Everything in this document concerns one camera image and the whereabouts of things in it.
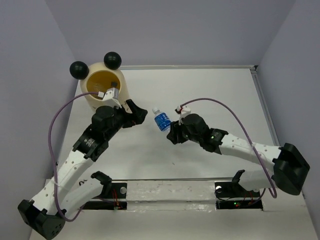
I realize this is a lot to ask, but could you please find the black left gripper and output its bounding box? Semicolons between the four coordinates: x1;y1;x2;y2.
104;99;147;140

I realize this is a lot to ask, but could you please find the white-cap blue-label water bottle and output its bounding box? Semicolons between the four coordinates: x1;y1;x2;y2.
152;107;171;132

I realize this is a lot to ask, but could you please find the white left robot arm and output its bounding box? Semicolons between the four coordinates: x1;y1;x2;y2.
17;99;148;240

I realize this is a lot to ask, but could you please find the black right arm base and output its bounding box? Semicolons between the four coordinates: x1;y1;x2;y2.
214;170;263;210

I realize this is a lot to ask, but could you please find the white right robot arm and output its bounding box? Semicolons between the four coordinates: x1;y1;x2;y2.
167;113;310;196

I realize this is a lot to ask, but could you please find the cream cat-print bin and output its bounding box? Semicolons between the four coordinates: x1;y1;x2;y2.
69;51;132;113

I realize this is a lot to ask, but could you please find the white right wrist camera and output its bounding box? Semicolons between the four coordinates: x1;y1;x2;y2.
175;105;192;125

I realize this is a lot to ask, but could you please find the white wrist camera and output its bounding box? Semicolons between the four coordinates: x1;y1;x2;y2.
97;87;122;109
175;105;192;125

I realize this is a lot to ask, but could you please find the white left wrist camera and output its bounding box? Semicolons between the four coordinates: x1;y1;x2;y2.
97;87;122;109

